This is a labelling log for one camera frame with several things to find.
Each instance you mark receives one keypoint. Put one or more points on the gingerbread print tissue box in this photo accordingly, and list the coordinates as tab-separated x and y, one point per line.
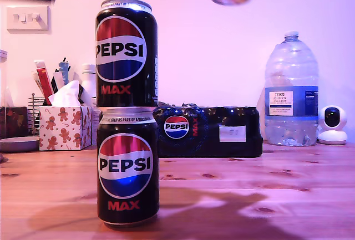
65	129

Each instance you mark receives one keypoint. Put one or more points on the white sachet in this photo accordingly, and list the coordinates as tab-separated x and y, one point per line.
58	80

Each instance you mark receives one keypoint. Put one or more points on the white bottle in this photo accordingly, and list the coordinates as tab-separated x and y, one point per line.
88	80

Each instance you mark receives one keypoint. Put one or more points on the beige sachet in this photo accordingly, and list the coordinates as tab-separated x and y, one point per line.
37	83

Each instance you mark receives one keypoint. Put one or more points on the black Pepsi Max multipack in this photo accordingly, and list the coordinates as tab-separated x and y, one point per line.
210	137

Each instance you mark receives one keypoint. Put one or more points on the white wall switch plate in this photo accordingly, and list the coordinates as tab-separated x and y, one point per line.
27	19

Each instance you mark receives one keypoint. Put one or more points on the white tissue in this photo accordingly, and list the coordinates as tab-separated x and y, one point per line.
66	94

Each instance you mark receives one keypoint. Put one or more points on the white printed carton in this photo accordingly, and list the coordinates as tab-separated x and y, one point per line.
94	129

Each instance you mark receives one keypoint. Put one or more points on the dark wooden box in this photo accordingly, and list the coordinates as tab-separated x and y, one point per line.
16	122

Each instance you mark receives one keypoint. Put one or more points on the large clear water bottle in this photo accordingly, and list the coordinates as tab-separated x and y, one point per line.
291	84

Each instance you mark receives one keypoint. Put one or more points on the small white round camera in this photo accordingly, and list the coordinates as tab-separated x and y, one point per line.
332	123

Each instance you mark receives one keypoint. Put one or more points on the blue sachet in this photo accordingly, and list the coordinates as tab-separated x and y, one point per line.
63	71

